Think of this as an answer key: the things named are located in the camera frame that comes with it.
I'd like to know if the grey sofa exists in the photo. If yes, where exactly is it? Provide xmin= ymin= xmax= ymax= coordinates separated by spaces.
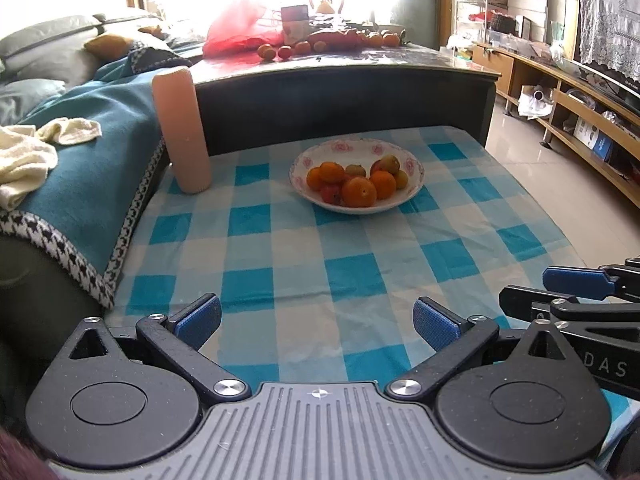
xmin=0 ymin=6 xmax=202 ymax=126

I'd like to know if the dark coffee table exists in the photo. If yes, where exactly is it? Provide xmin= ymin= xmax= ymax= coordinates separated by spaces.
xmin=191 ymin=46 xmax=499 ymax=155

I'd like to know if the white floral plate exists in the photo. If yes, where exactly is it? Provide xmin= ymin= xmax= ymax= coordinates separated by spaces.
xmin=288 ymin=139 xmax=425 ymax=214

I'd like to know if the small yellow-green fruit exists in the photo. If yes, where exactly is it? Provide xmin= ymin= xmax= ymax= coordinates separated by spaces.
xmin=395 ymin=170 xmax=409 ymax=190

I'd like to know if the white cloth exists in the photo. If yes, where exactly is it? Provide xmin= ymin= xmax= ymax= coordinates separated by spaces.
xmin=0 ymin=117 xmax=102 ymax=211

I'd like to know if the red plastic bag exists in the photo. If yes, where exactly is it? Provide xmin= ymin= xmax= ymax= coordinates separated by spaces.
xmin=203 ymin=1 xmax=283 ymax=58

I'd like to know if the pink ribbed cylinder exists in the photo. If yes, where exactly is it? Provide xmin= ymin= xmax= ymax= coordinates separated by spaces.
xmin=152 ymin=67 xmax=212 ymax=194

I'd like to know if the brownish green fruit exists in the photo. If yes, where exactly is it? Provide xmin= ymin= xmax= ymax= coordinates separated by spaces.
xmin=344 ymin=164 xmax=367 ymax=178

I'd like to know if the orange tangerine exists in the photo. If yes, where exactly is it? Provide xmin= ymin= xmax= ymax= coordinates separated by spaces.
xmin=306 ymin=167 xmax=324 ymax=193
xmin=369 ymin=170 xmax=397 ymax=200
xmin=319 ymin=162 xmax=345 ymax=184

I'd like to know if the red cherry tomato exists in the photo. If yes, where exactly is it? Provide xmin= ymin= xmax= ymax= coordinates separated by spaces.
xmin=320 ymin=183 xmax=342 ymax=206

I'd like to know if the teal houndstooth-trimmed blanket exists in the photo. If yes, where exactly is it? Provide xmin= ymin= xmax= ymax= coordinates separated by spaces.
xmin=1 ymin=48 xmax=191 ymax=309

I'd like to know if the blue checkered tablecloth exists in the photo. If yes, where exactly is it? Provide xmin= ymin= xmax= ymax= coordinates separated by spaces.
xmin=106 ymin=127 xmax=579 ymax=387

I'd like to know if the yellowish small fruit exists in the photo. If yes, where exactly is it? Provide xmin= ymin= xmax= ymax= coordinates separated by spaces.
xmin=370 ymin=154 xmax=400 ymax=176

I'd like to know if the large red-orange tomato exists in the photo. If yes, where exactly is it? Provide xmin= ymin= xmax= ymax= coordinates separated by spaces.
xmin=341 ymin=177 xmax=378 ymax=208

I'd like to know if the wooden tv shelf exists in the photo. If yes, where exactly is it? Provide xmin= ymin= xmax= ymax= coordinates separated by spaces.
xmin=472 ymin=44 xmax=640 ymax=206

